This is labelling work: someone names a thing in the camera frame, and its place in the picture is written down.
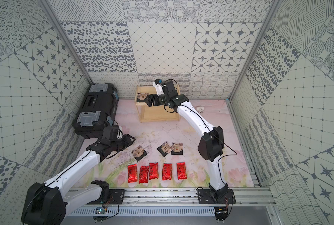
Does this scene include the red tea bag two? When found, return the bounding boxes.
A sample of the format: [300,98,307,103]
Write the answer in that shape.
[138,166,150,184]

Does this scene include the floral tea bag two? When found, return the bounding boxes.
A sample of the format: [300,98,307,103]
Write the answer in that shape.
[131,145,147,162]

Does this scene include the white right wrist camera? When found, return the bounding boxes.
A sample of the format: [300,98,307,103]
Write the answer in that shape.
[153,79,164,96]

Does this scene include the white pipe fitting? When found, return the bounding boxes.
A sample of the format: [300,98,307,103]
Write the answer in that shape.
[196,106,204,114]

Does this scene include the aluminium mounting rail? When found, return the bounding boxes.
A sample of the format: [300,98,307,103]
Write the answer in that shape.
[44,171,277,207]

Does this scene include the floral tea bag three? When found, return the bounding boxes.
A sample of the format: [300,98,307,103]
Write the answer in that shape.
[157,141,172,157]

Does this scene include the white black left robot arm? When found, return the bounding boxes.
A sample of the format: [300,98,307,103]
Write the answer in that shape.
[21,125,136,225]

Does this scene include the red tea bag five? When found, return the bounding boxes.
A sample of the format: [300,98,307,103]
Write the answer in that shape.
[176,162,187,180]

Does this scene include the green circuit board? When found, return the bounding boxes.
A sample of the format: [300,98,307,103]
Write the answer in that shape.
[95,208,106,215]

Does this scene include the floral tea bag one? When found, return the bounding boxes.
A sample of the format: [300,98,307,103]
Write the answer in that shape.
[136,92,149,102]

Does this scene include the red tea bag four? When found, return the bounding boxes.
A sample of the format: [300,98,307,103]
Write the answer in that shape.
[162,164,173,181]

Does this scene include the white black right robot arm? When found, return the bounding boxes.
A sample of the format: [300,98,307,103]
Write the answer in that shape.
[137,94,232,201]

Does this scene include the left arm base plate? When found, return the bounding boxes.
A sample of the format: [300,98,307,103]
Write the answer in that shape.
[87,189,126,205]

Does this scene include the light wooden shelf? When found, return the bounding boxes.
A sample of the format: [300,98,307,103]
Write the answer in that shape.
[134,85,180,123]

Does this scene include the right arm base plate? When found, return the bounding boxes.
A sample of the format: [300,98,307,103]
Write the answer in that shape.
[196,188,236,204]

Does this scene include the red tea bag one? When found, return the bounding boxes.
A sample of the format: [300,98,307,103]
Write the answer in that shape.
[127,164,138,183]

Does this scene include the floral tea bag four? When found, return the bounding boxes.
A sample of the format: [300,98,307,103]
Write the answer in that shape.
[171,142,183,155]

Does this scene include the black plastic toolbox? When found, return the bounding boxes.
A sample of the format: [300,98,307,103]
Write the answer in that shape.
[72,83,119,139]

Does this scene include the red tea bag three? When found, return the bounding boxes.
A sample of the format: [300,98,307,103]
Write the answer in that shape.
[149,163,159,180]

